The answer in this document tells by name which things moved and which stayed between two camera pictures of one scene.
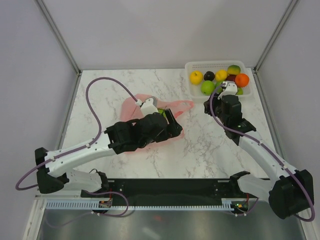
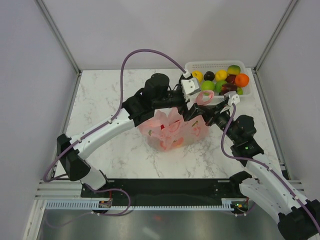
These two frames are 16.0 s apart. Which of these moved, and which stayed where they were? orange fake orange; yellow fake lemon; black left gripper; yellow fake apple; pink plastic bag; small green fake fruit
Moved: pink plastic bag; black left gripper
Stayed: yellow fake apple; yellow fake lemon; orange fake orange; small green fake fruit
